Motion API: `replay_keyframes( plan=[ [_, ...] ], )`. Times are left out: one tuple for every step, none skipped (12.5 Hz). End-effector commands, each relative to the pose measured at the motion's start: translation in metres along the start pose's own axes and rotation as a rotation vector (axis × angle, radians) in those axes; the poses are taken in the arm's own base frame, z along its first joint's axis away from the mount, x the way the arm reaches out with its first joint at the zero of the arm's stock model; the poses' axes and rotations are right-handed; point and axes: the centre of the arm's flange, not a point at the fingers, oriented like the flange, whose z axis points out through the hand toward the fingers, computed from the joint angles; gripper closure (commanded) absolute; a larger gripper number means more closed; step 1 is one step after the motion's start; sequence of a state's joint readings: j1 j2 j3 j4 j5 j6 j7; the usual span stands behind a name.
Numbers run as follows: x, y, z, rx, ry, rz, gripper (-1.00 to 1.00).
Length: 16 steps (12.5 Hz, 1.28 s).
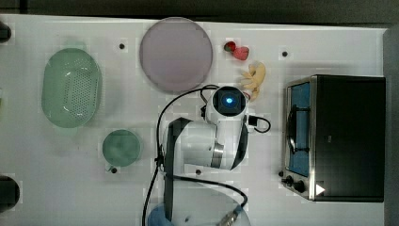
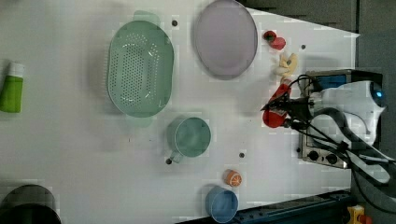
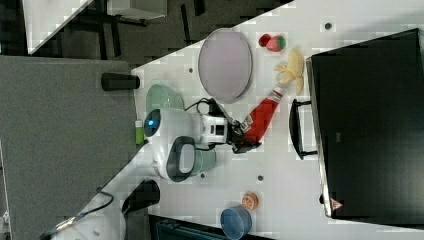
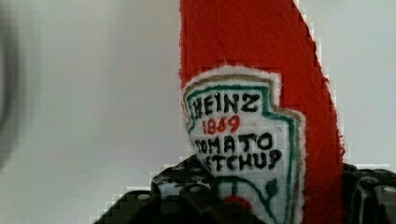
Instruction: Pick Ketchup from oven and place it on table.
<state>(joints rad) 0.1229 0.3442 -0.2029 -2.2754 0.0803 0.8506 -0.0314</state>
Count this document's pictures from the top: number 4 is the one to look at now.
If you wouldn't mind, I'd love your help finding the red plush ketchup bottle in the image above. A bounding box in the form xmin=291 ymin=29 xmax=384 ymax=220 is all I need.
xmin=179 ymin=0 xmax=344 ymax=224

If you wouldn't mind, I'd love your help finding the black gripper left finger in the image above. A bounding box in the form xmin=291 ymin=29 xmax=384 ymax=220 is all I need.
xmin=94 ymin=156 xmax=264 ymax=224

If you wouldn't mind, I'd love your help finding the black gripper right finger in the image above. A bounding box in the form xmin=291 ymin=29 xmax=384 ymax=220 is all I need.
xmin=343 ymin=163 xmax=396 ymax=224

